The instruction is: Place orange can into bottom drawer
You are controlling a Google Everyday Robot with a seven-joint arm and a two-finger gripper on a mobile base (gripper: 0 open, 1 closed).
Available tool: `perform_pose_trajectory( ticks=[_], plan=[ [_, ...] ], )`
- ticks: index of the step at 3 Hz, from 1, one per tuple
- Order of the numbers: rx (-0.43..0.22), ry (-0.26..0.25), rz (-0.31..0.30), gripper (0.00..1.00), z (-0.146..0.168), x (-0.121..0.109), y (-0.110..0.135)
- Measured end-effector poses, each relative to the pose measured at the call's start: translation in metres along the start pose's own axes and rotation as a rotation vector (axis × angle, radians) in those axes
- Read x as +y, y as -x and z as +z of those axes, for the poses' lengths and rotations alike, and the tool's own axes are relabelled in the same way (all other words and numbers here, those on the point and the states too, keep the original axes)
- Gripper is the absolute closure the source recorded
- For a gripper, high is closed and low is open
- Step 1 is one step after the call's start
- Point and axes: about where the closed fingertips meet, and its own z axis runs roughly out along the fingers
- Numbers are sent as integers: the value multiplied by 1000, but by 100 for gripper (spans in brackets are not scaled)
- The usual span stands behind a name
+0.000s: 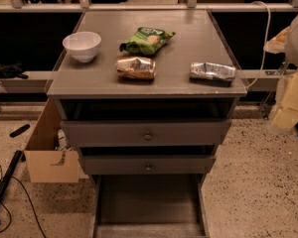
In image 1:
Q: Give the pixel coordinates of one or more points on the black floor pole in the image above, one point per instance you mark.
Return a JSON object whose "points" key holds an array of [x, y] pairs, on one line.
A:
{"points": [[4, 181]]}

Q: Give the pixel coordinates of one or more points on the green chip bag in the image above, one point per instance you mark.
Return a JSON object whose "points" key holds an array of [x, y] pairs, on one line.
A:
{"points": [[146, 41]]}

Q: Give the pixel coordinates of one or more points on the crushed orange can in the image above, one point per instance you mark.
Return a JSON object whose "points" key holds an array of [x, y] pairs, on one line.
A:
{"points": [[139, 68]]}

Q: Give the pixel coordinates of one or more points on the grey middle drawer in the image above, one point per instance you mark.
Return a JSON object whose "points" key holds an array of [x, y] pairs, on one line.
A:
{"points": [[146, 165]]}

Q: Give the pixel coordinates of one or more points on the white bowl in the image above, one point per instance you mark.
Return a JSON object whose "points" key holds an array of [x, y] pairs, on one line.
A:
{"points": [[82, 46]]}

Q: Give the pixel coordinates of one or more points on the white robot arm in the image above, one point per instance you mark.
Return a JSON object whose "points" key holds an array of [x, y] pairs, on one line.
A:
{"points": [[285, 42]]}

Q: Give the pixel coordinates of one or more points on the black bag on ledge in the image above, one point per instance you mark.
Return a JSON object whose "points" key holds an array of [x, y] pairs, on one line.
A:
{"points": [[12, 70]]}

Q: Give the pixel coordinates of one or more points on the cardboard box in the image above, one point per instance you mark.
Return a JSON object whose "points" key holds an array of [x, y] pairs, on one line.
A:
{"points": [[46, 162]]}

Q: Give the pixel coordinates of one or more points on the grey bottom drawer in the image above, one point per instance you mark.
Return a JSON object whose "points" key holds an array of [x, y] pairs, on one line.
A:
{"points": [[149, 206]]}

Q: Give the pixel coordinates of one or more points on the grey drawer cabinet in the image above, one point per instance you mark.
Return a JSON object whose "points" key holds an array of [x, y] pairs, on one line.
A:
{"points": [[94, 91]]}

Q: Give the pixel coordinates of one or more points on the grey drawer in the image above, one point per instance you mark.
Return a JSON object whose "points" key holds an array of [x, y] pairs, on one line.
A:
{"points": [[149, 206], [146, 165], [130, 134]]}

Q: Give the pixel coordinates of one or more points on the grey top drawer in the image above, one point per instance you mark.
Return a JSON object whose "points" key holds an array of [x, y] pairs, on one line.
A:
{"points": [[130, 134]]}

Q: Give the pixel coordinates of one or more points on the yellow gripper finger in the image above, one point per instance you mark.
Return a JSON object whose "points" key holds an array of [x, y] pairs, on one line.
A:
{"points": [[284, 114]]}

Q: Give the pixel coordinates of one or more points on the black marker on floor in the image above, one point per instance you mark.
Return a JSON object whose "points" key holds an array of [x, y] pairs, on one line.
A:
{"points": [[19, 131]]}

